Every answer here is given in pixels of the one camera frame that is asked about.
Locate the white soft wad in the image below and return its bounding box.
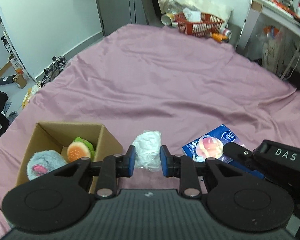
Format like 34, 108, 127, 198
132, 130, 161, 172

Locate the blue tissue pack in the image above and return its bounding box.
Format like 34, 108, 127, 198
182, 124, 264, 179

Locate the hamburger plush toy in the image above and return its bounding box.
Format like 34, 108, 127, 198
66, 137, 95, 162

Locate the blue fluffy plush slipper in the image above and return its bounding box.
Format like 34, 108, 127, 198
26, 150, 67, 180

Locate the brown cardboard box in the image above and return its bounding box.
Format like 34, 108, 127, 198
15, 121, 123, 186

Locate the purple bed sheet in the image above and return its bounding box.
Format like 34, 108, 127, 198
0, 24, 300, 237

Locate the pair of sneakers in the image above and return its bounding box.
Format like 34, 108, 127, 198
37, 56, 67, 88

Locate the yellow white bag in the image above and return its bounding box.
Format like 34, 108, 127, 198
21, 87, 36, 109

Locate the orange bottle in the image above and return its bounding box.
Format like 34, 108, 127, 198
211, 33, 229, 42

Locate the small cardboard box on floor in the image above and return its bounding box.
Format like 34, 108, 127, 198
13, 74, 27, 89

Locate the paper tape roll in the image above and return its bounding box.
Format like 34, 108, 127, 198
160, 13, 175, 26

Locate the red plastic basket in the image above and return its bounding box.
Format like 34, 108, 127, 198
174, 12, 224, 37

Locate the grey door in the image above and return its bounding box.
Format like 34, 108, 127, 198
96, 0, 148, 36

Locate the clear plastic bottle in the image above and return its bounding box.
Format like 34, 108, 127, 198
158, 0, 184, 14

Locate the white desk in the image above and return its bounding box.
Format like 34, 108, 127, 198
236, 0, 300, 55

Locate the white plastic bag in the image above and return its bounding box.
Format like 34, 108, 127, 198
177, 0, 233, 28

